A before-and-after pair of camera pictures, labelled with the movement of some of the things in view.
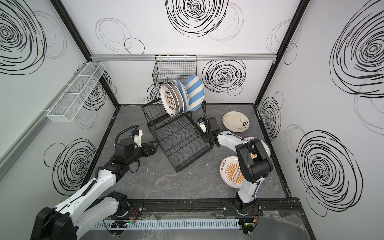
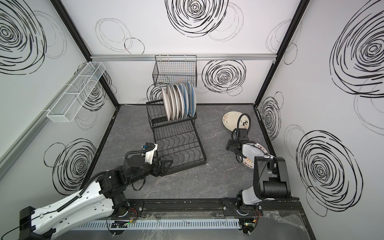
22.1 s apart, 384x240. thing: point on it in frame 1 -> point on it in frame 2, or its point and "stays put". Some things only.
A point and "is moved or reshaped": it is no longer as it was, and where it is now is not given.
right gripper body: [212, 129] -> [237, 145]
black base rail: [262, 208] stays put
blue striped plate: [185, 95] is moved or reshaped
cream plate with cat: [235, 121] stays put
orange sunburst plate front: [230, 172] -> [167, 103]
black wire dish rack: [177, 136] is moved or reshaped
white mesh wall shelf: [66, 108] stays put
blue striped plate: [195, 87] is moved or reshaped
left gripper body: [148, 148] -> [159, 166]
